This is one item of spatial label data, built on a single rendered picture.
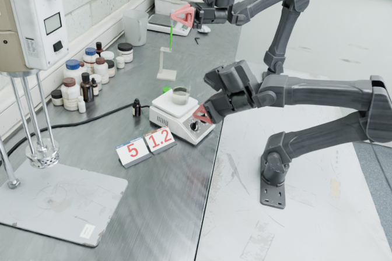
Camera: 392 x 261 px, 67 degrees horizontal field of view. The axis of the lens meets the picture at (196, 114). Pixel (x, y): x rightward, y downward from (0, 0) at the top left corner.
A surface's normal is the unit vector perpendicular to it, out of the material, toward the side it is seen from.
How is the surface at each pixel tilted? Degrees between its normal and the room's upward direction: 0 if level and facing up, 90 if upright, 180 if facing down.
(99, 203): 0
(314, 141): 88
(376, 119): 90
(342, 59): 90
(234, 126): 0
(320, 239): 0
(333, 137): 88
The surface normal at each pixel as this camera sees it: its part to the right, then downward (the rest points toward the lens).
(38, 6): 0.97, 0.21
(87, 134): 0.12, -0.80
